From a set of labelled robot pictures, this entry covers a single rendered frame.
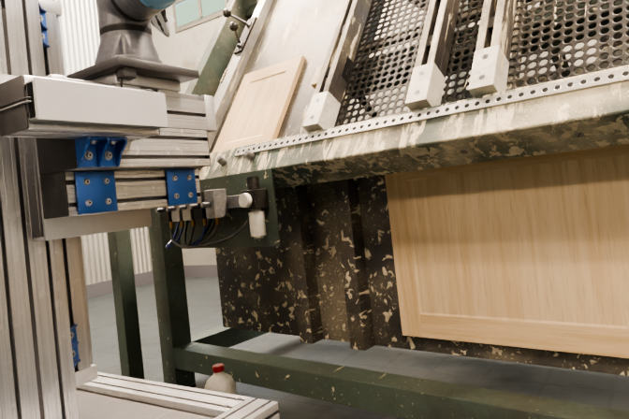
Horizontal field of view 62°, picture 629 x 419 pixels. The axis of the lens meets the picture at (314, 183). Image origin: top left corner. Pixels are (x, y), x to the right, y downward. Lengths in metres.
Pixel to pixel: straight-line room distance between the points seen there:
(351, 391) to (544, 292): 0.60
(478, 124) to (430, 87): 0.20
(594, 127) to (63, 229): 1.12
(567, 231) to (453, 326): 0.43
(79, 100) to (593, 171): 1.14
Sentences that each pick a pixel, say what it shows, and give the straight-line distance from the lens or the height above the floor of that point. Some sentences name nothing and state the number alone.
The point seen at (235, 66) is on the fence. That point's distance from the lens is 2.23.
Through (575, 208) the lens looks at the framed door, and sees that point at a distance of 1.44.
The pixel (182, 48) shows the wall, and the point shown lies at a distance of 5.77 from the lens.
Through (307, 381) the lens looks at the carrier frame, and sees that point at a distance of 1.70.
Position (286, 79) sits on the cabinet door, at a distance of 1.93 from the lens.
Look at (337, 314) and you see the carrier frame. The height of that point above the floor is 0.29.
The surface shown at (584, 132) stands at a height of 0.78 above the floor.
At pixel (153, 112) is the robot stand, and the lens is 1.08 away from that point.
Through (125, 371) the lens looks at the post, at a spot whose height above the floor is 0.15.
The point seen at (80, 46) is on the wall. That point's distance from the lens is 5.60.
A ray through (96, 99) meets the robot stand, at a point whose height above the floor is 0.92.
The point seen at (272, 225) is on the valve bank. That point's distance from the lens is 1.62.
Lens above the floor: 0.71
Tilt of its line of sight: 1 degrees up
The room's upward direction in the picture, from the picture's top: 6 degrees counter-clockwise
